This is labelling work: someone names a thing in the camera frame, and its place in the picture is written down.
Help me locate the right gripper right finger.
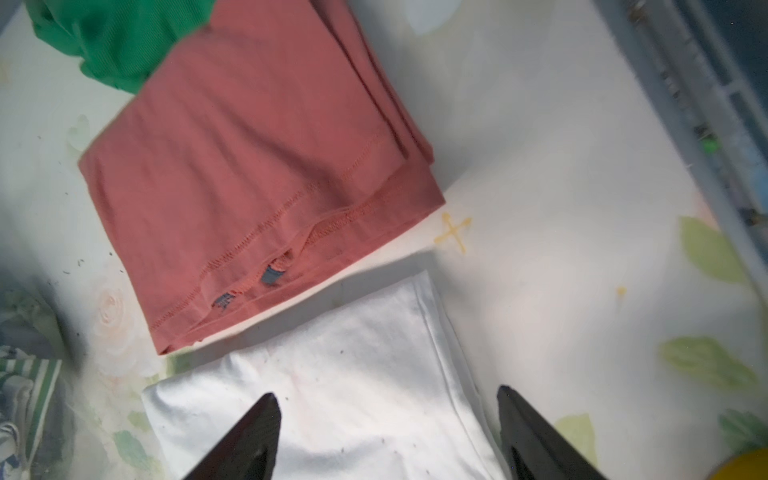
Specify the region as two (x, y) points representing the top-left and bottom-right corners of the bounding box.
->
(497, 385), (606, 480)

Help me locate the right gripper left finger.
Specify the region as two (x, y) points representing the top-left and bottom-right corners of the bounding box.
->
(185, 393), (282, 480)

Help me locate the white patterned tank top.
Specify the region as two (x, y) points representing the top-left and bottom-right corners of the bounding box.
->
(142, 272), (508, 479)

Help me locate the green white striped garment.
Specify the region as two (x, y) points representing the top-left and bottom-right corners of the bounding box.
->
(1, 345), (62, 479)

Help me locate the red garment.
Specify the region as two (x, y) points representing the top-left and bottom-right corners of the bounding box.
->
(80, 1), (445, 355)

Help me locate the floral table mat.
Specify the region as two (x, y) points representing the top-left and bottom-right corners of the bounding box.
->
(1, 1), (767, 479)

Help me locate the yellow cup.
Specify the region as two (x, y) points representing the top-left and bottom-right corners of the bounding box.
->
(707, 448), (768, 480)

